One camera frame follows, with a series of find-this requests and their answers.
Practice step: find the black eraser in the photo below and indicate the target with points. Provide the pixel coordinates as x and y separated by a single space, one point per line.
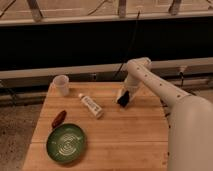
124 99

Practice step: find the green ribbed plate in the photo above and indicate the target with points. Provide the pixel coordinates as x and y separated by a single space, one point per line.
66 143

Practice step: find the translucent plastic cup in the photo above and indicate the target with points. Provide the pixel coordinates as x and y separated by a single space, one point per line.
61 82

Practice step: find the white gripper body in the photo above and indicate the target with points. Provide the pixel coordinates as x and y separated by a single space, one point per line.
131 85

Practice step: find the brown oblong object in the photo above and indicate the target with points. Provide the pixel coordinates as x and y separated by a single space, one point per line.
59 119

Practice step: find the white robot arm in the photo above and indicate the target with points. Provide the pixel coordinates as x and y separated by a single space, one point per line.
190 136

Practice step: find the wooden cutting board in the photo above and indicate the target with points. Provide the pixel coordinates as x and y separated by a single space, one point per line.
133 138

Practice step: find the white sponge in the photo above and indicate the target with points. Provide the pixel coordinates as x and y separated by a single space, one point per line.
119 95

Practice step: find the white tube with label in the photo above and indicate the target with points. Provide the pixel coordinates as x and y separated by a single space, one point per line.
94 108

